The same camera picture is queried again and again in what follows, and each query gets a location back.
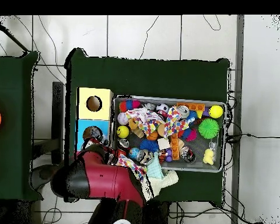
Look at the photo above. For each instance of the black and white soccer ball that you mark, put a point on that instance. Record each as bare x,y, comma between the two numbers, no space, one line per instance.
162,109

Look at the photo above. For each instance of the shallow clear bin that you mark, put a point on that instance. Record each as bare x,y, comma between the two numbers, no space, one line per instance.
222,130

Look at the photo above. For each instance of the crushed red black can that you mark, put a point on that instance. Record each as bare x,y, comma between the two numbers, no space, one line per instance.
187,154

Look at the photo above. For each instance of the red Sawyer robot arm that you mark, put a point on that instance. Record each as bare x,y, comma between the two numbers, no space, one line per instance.
107,179

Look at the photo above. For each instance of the small polka dot cloth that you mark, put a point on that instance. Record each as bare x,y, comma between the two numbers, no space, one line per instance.
173,123

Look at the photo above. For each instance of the yellow smiley ball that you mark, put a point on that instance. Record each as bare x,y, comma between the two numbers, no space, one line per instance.
122,131

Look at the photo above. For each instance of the rainbow spiky toy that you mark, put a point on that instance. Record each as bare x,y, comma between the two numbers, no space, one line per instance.
129,105

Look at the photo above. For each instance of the yellow rubber duck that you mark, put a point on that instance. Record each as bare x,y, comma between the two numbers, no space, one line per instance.
208,157

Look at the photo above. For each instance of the large green spiky ball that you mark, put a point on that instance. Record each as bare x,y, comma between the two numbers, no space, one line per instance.
208,128

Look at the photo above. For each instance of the black flat panel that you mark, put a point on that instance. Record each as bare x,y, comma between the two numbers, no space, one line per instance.
58,112

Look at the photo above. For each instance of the silver and blue can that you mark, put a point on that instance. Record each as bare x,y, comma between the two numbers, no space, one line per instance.
142,156

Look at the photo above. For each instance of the wooden box with three holes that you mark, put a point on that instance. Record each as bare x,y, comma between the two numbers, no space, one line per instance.
86,100

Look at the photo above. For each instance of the cream muslin cloth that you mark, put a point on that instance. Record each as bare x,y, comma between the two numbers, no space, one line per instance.
165,179

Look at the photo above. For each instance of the crushed silver can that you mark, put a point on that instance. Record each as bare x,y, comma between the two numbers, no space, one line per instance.
183,112

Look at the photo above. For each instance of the white baseball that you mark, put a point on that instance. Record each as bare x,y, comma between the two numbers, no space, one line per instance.
122,118

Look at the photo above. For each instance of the green covered side table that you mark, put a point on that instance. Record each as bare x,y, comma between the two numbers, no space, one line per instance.
14,140

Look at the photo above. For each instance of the mint green cloth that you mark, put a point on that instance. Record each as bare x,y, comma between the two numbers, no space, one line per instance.
154,169

